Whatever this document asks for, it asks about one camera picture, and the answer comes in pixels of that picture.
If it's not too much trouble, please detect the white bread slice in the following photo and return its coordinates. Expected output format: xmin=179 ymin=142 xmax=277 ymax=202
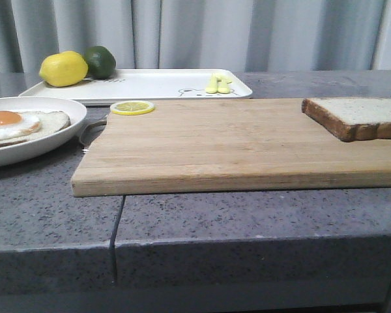
xmin=301 ymin=97 xmax=391 ymax=142

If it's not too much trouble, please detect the white round plate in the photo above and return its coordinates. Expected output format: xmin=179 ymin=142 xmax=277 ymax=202
xmin=0 ymin=97 xmax=87 ymax=166

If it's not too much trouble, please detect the white bear tray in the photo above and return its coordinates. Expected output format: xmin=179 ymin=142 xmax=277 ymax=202
xmin=20 ymin=68 xmax=252 ymax=106

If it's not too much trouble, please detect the bottom bread slice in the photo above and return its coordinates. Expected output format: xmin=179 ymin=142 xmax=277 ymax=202
xmin=0 ymin=111 xmax=70 ymax=147

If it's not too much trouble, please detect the wooden cutting board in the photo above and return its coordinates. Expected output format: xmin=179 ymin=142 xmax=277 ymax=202
xmin=71 ymin=98 xmax=391 ymax=196

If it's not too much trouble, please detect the lemon slice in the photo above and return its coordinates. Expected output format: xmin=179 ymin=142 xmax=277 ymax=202
xmin=110 ymin=100 xmax=155 ymax=115

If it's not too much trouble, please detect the green lime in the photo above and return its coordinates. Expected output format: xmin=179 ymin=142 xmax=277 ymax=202
xmin=83 ymin=46 xmax=116 ymax=79

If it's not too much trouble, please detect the grey curtain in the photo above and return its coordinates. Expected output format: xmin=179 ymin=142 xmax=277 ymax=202
xmin=0 ymin=1 xmax=391 ymax=73

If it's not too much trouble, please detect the yellow lemon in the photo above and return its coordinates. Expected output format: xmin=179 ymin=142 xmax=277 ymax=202
xmin=39 ymin=51 xmax=88 ymax=87

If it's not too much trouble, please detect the fried egg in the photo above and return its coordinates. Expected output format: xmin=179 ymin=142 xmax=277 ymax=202
xmin=0 ymin=111 xmax=42 ymax=140

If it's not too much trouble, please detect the metal board handle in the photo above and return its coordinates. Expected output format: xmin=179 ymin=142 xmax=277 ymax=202
xmin=78 ymin=115 xmax=108 ymax=153

